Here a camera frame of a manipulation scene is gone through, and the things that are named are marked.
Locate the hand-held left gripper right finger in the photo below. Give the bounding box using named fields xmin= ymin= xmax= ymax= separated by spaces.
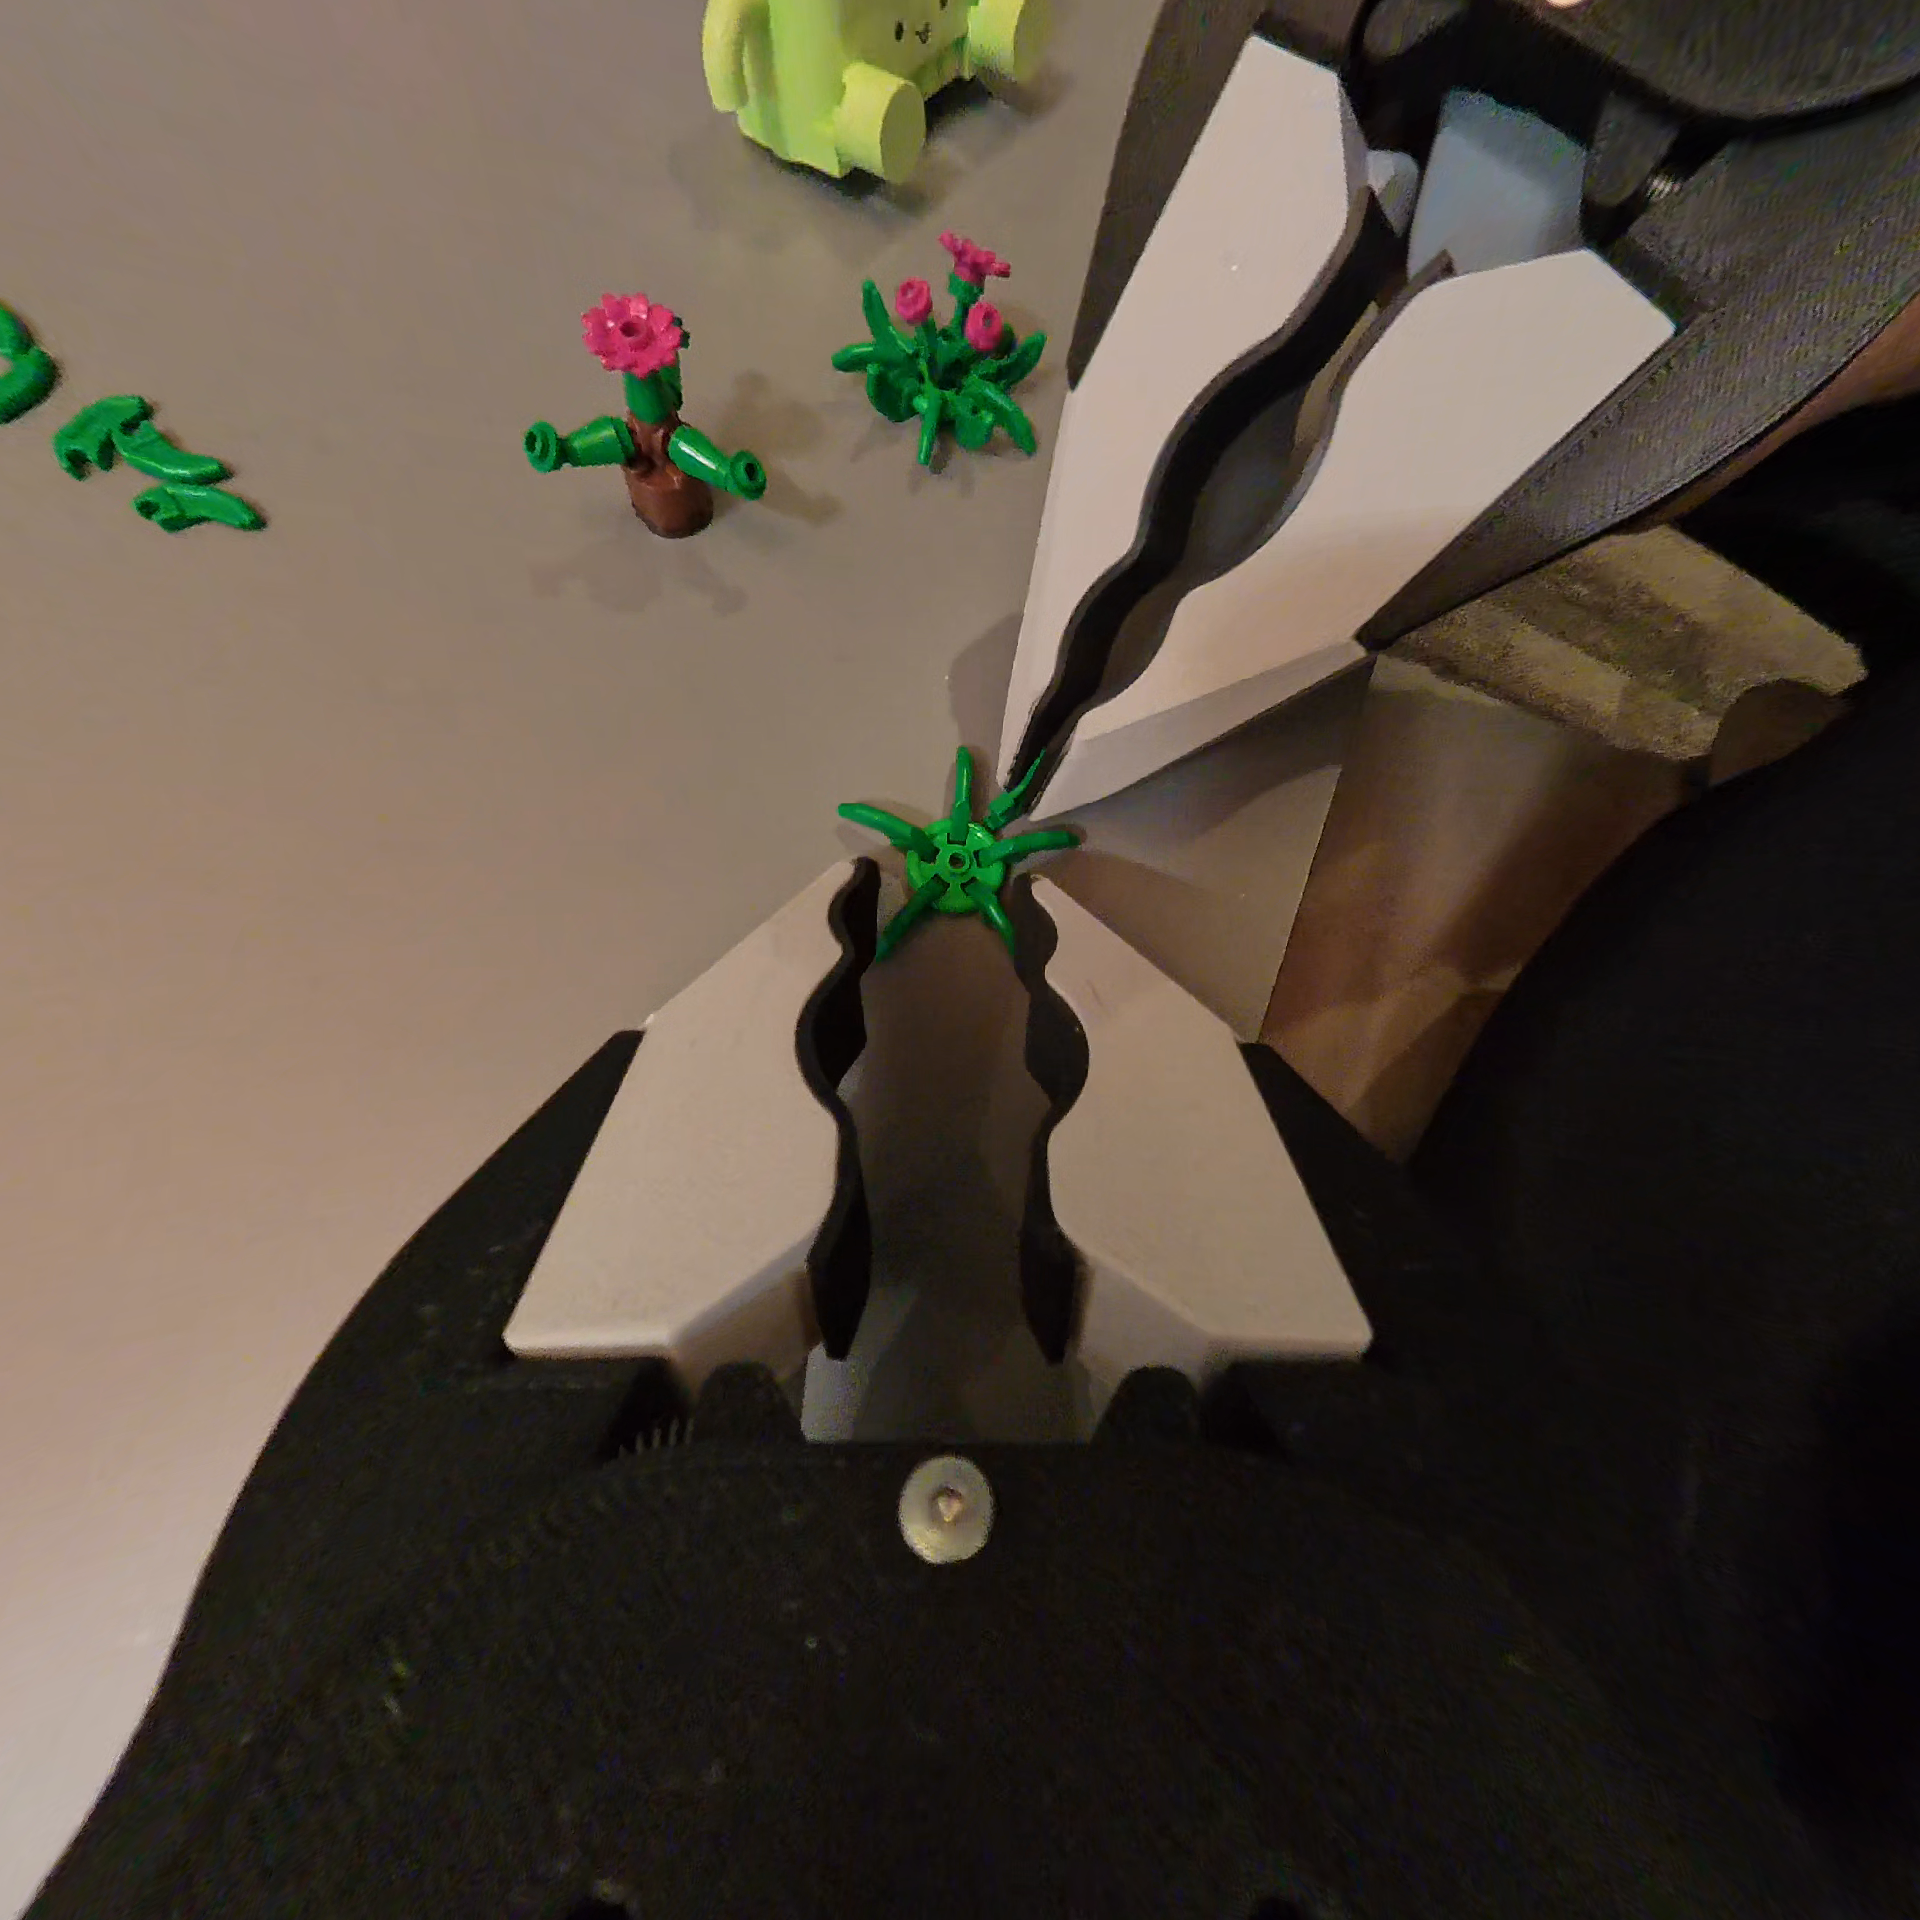
xmin=1018 ymin=874 xmax=1376 ymax=1431

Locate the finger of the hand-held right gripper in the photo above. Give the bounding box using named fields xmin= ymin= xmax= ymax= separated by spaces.
xmin=1032 ymin=248 xmax=1679 ymax=827
xmin=997 ymin=37 xmax=1427 ymax=770

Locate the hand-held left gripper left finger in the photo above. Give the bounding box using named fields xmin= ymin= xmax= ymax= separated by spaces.
xmin=503 ymin=856 xmax=888 ymax=1426

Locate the green spiky plant base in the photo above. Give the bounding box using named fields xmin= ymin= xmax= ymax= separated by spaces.
xmin=837 ymin=748 xmax=1082 ymax=963

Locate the person's right hand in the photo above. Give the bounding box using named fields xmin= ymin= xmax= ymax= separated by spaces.
xmin=1642 ymin=293 xmax=1920 ymax=530

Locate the green bush with pink flowers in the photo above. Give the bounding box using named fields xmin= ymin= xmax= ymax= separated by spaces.
xmin=832 ymin=231 xmax=1049 ymax=471

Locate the lime green brick pot figure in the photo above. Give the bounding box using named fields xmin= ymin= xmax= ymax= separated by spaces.
xmin=702 ymin=0 xmax=1070 ymax=185

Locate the pink flower on brown stem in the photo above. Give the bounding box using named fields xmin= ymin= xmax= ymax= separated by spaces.
xmin=525 ymin=293 xmax=770 ymax=541

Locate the group of loose green leaves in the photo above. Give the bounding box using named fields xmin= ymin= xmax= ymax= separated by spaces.
xmin=0 ymin=299 xmax=271 ymax=536

